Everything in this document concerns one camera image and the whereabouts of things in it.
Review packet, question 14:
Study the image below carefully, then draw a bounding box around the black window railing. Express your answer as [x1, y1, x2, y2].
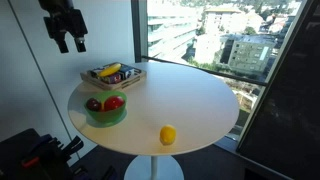
[141, 55, 268, 87]

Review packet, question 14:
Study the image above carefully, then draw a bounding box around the blue handled clamp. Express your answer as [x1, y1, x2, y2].
[32, 133, 54, 152]

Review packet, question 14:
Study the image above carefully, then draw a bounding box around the orange handled clamp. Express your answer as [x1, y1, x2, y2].
[21, 155, 42, 169]

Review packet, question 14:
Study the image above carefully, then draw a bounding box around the dark purple plastic plum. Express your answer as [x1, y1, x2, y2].
[86, 97, 103, 112]

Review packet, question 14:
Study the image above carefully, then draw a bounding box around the red plastic apple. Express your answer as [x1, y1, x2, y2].
[103, 95, 125, 112]

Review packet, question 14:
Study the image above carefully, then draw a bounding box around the large black panel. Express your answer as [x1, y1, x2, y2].
[236, 0, 320, 180]

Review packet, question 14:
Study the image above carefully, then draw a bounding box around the white printed cube box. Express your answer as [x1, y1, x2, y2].
[90, 67, 105, 80]

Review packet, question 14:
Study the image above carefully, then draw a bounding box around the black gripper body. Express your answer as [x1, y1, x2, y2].
[38, 0, 89, 42]

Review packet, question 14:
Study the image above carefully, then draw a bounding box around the white table pedestal base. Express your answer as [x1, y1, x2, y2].
[123, 154, 185, 180]

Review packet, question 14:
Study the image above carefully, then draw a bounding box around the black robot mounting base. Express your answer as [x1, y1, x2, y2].
[0, 128, 116, 180]

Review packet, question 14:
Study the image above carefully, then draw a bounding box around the yellow plastic banana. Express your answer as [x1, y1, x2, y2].
[97, 62, 122, 78]

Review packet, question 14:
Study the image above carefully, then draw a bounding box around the green plastic bowl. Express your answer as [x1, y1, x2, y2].
[83, 90, 128, 123]

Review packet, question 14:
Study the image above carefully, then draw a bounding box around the yellow plastic lemon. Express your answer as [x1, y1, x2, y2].
[159, 124, 177, 146]

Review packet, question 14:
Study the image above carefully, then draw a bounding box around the blue printed cube box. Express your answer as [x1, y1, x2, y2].
[118, 64, 136, 80]

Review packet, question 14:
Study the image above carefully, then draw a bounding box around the dark window frame post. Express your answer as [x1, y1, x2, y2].
[130, 0, 149, 63]

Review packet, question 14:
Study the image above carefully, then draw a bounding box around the wooden slatted tray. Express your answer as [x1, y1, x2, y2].
[79, 62, 148, 92]

